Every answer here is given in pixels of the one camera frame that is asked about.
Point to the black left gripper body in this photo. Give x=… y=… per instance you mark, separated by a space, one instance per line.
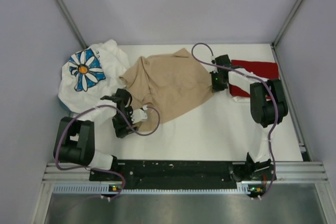
x=120 y=123

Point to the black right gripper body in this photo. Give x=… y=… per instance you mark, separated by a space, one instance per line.
x=217 y=85

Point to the beige t-shirt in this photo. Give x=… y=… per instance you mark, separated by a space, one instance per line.
x=173 y=84

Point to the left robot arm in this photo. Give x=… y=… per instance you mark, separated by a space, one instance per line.
x=75 y=142

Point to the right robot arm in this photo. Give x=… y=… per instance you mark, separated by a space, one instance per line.
x=268 y=107

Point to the folded red t-shirt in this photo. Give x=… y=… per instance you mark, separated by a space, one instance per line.
x=268 y=70

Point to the white flower print t-shirt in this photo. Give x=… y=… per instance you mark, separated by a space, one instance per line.
x=91 y=74

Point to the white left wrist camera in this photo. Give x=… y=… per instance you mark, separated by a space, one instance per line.
x=139 y=115

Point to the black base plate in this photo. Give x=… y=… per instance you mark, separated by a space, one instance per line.
x=171 y=175

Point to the right corner frame post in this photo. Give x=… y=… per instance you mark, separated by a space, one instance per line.
x=287 y=23

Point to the corner frame post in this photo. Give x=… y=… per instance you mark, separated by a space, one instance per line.
x=71 y=23
x=287 y=23

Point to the aluminium frame rail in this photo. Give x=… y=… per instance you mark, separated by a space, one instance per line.
x=286 y=172

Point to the white slotted cable duct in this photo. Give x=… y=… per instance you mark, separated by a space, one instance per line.
x=106 y=189

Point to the right side frame rail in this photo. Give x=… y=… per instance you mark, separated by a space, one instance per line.
x=292 y=110

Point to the left corner frame post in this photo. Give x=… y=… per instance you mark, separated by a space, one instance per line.
x=71 y=23

